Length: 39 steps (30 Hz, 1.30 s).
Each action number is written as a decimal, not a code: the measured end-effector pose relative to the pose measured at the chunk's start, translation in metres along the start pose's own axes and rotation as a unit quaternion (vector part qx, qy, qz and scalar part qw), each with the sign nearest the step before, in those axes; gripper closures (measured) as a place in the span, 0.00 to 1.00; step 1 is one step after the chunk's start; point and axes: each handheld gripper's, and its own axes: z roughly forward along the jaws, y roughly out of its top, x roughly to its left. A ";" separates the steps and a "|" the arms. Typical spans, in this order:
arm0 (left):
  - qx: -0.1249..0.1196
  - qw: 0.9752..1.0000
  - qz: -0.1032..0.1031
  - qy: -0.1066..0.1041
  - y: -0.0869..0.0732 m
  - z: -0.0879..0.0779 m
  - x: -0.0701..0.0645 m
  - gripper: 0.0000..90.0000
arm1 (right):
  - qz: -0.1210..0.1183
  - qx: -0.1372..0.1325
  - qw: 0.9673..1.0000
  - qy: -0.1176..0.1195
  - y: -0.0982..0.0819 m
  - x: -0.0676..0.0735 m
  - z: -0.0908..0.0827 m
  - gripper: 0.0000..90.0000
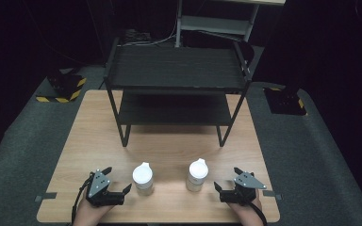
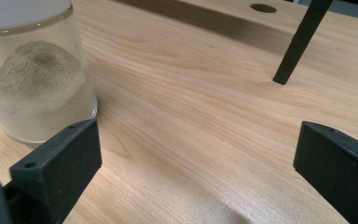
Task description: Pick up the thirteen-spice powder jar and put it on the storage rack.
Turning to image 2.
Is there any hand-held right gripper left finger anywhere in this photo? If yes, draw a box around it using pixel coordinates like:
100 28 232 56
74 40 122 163
8 119 103 224

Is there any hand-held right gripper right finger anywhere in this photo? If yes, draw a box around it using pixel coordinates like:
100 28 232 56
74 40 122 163
293 120 358 224

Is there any glass jar of beige powder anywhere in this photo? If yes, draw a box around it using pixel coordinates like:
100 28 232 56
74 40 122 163
0 0 99 147

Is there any black metal shelf rack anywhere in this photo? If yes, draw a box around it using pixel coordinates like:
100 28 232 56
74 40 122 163
272 0 335 86

